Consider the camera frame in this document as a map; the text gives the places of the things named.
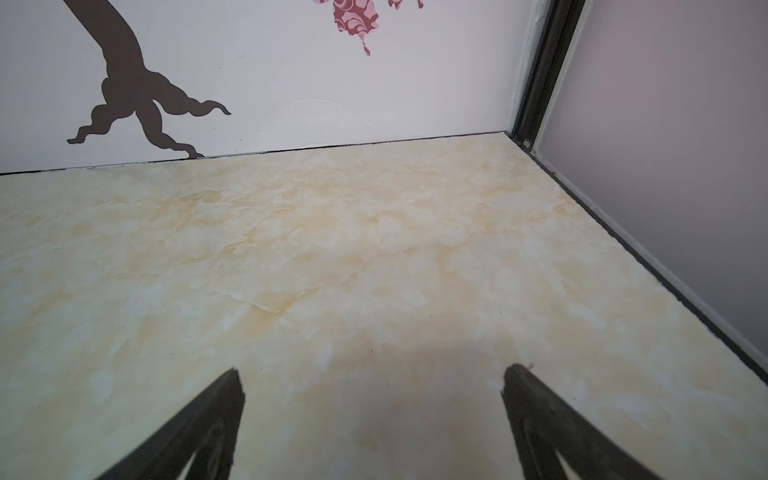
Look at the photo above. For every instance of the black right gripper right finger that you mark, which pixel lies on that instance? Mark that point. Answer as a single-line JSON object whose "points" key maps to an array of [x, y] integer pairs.
{"points": [[549, 435]]}

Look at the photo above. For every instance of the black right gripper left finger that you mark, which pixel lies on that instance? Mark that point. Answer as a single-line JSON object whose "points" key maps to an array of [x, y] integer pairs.
{"points": [[198, 442]]}

